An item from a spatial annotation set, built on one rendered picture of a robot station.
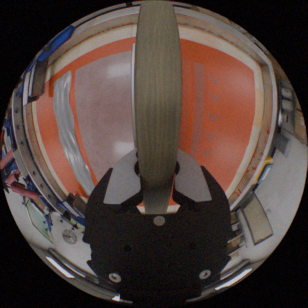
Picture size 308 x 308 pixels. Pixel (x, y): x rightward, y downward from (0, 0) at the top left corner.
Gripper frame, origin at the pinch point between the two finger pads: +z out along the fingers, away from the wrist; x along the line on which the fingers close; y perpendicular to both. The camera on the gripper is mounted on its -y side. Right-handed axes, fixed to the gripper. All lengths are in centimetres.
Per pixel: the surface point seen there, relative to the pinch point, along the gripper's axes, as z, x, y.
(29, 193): -9, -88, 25
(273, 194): 5, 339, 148
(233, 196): 2.1, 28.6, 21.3
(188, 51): 5.3, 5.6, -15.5
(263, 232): -89, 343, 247
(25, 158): -2.4, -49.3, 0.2
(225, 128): 4.7, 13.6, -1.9
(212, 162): 4.4, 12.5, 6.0
